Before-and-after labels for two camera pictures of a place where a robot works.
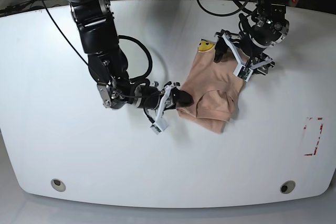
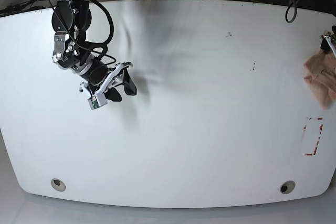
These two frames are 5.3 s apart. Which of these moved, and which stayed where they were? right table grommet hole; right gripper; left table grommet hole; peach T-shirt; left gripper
Moved: left gripper; right gripper; peach T-shirt
Stayed: left table grommet hole; right table grommet hole
